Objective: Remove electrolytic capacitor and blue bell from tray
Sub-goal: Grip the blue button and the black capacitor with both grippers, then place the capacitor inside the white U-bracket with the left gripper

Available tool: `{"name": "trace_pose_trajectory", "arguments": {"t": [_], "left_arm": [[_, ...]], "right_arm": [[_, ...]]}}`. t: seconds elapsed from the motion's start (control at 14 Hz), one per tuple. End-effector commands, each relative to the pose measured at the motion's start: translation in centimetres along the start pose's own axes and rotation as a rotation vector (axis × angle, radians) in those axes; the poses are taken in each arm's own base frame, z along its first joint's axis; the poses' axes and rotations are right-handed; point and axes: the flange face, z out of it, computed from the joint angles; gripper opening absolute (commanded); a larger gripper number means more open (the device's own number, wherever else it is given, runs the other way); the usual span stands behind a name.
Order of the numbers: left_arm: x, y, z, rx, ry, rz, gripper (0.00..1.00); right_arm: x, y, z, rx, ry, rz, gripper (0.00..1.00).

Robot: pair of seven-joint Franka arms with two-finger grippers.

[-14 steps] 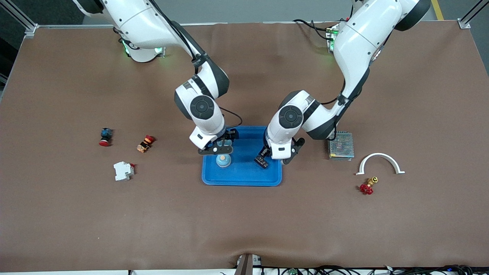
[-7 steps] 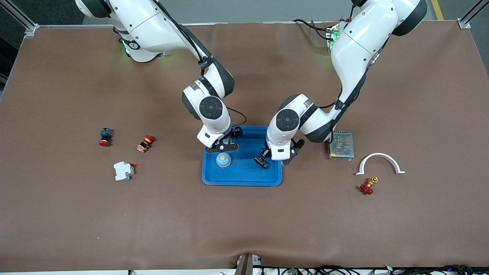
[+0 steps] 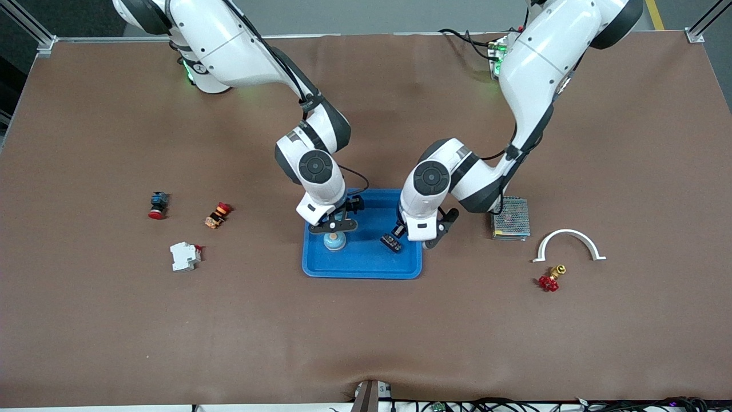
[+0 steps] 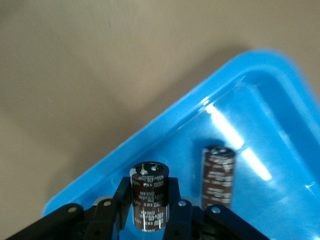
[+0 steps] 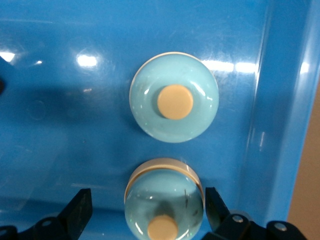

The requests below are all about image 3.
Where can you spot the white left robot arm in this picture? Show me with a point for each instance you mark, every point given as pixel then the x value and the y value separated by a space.
pixel 532 68

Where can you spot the metal mesh power supply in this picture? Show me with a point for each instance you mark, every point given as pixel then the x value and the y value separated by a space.
pixel 512 220

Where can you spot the red push button blue body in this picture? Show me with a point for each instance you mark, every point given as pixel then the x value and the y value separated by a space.
pixel 158 205

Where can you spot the aluminium frame profile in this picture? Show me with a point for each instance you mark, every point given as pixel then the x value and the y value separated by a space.
pixel 46 44
pixel 700 28

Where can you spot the grey metal mount post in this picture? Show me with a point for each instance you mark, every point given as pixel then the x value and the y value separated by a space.
pixel 369 397

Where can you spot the red orange emergency switch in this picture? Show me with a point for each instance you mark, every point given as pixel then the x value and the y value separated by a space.
pixel 217 216

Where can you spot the white circuit breaker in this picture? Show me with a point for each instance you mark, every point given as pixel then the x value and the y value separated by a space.
pixel 184 256

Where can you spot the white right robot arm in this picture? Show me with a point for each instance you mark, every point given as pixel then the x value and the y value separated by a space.
pixel 229 46

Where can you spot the white arched pipe clamp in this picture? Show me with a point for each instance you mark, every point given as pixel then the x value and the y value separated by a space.
pixel 566 232

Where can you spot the blue plastic tray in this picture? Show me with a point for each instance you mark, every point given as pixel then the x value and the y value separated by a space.
pixel 366 263

